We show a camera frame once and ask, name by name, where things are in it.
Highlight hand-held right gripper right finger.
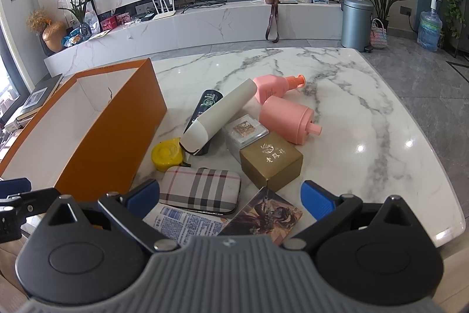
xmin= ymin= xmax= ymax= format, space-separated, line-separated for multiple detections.
xmin=280 ymin=180 xmax=420 ymax=251

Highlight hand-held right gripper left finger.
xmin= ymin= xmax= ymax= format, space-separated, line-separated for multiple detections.
xmin=44 ymin=178 xmax=181 ymax=253

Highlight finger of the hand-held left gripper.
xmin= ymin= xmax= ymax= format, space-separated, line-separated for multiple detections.
xmin=0 ymin=178 xmax=61 ymax=215
xmin=0 ymin=207 xmax=27 ymax=242

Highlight yellow tape measure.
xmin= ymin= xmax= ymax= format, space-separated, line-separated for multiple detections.
xmin=152 ymin=138 xmax=191 ymax=172

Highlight illustrated card pack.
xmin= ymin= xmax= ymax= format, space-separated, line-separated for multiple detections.
xmin=216 ymin=186 xmax=304 ymax=248

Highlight orange cardboard box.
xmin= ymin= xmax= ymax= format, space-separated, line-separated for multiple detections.
xmin=0 ymin=58 xmax=168 ymax=192

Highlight plaid zip case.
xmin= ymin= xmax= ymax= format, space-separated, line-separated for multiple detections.
xmin=159 ymin=166 xmax=242 ymax=215

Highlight gold cardboard box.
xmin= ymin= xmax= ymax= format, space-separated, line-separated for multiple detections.
xmin=239 ymin=131 xmax=304 ymax=192

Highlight clear plastic box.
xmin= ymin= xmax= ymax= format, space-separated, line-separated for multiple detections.
xmin=223 ymin=115 xmax=270 ymax=163

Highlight white cosmetic tube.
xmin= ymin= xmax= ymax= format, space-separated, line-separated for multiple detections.
xmin=181 ymin=81 xmax=257 ymax=156

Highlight blue and white packet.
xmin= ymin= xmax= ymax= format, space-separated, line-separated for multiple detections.
xmin=143 ymin=203 xmax=235 ymax=248

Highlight black photo book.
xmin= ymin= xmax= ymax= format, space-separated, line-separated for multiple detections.
xmin=18 ymin=74 xmax=64 ymax=116

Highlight dark green tube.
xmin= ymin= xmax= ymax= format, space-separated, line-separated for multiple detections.
xmin=183 ymin=89 xmax=224 ymax=156

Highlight pink bottle with orange pump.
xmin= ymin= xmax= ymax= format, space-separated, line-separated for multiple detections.
xmin=253 ymin=74 xmax=306 ymax=104

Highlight golden vase with dried flowers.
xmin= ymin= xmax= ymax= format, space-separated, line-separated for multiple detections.
xmin=26 ymin=9 xmax=68 ymax=53

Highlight snack bags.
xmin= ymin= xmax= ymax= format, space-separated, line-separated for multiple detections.
xmin=62 ymin=28 xmax=86 ymax=48

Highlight woven basket bag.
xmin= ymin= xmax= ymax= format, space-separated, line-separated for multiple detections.
xmin=369 ymin=18 xmax=388 ymax=50

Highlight white router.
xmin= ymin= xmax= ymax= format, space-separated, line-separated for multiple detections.
xmin=152 ymin=0 xmax=176 ymax=21

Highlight grey pedal bin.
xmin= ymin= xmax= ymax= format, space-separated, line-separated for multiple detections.
xmin=341 ymin=0 xmax=374 ymax=53

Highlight black framed picture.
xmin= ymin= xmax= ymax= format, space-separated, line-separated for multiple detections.
xmin=84 ymin=0 xmax=100 ymax=35

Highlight white marble television console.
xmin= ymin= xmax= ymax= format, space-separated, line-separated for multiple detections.
xmin=44 ymin=0 xmax=345 ymax=77

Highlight green plant in glass vase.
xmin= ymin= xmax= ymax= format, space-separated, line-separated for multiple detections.
xmin=59 ymin=0 xmax=92 ymax=39

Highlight blue water jug with pump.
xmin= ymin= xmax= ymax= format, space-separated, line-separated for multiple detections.
xmin=418 ymin=0 xmax=443 ymax=52

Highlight black cables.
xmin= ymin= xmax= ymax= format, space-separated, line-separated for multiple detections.
xmin=183 ymin=0 xmax=228 ymax=11

